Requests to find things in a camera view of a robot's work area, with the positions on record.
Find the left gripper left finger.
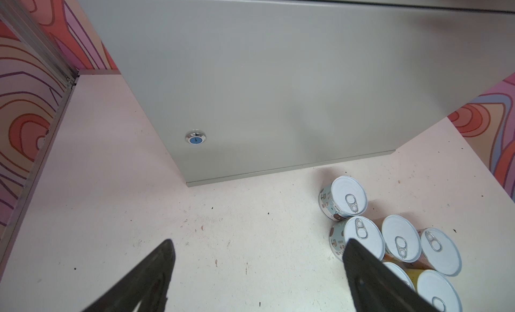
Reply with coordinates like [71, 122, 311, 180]
[85, 239, 176, 311]

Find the teal label can centre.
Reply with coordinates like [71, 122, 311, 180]
[329, 216, 386, 260]

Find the grey metal cabinet box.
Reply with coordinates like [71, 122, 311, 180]
[77, 0, 514, 186]

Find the teal label can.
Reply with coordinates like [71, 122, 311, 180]
[318, 176, 368, 222]
[329, 216, 386, 260]

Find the yellow label can front-left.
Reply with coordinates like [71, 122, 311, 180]
[383, 262, 416, 291]

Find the yellow label can front-right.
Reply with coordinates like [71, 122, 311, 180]
[405, 269, 463, 312]

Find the red label can right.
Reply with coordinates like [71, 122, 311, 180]
[418, 227, 462, 277]

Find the blue cabinet lock button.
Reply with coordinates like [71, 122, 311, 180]
[185, 130, 207, 145]

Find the orange label can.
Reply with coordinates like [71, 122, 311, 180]
[381, 215, 422, 263]

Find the teal label can back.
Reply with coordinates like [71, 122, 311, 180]
[318, 176, 368, 222]

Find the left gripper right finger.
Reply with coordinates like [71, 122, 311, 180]
[342, 239, 436, 311]

